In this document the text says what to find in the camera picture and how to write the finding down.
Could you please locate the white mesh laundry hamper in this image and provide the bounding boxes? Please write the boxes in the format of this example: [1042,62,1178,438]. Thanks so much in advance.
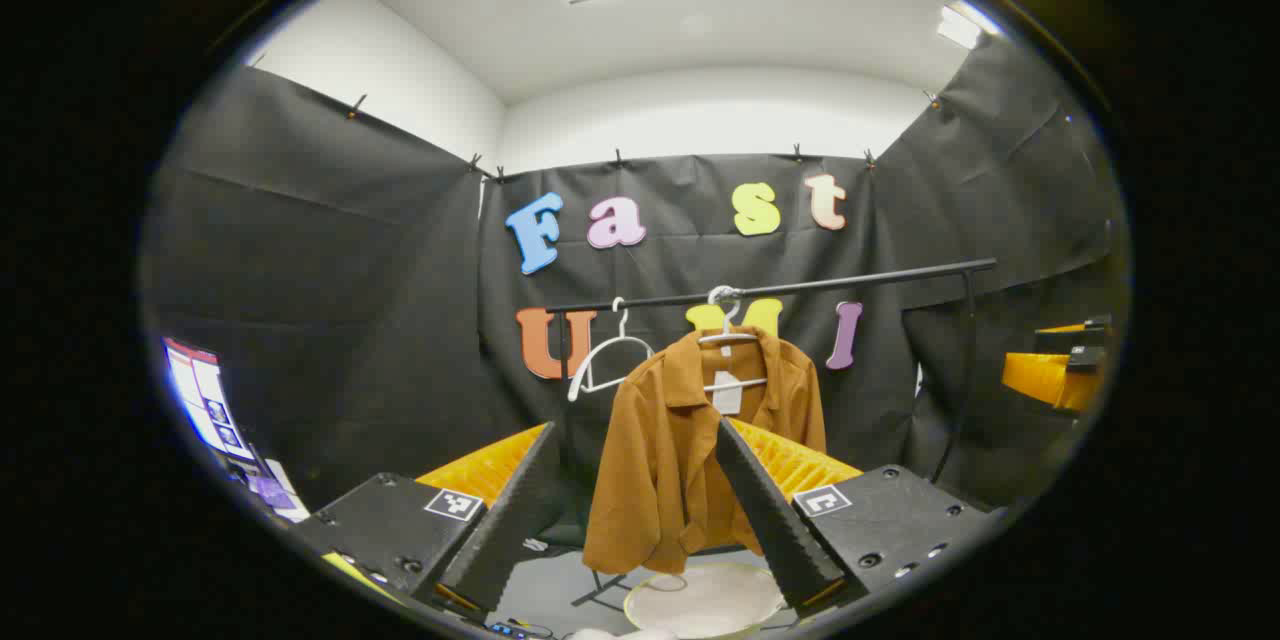
[623,560,791,640]

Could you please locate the small ceiling light panel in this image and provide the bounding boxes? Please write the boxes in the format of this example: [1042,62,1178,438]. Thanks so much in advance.
[936,0,1001,51]

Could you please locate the white clothes hanger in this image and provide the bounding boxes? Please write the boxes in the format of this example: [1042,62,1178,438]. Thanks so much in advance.
[697,285,769,396]
[567,297,656,403]

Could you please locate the computer monitor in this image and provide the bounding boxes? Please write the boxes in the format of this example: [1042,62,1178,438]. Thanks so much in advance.
[162,335,313,524]

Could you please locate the black clothes rack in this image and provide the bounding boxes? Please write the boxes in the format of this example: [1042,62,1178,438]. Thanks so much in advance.
[545,258,999,611]

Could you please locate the brown short-sleeved shirt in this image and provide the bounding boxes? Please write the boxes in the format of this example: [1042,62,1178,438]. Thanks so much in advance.
[582,325,829,576]

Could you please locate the black backdrop cloth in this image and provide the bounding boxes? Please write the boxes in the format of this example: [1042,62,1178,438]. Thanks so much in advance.
[140,30,1131,521]

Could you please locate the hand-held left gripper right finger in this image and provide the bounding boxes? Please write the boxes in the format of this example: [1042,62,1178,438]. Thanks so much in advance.
[714,415,993,613]

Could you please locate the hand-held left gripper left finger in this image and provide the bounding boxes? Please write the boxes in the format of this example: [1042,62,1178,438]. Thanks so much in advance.
[293,420,568,621]

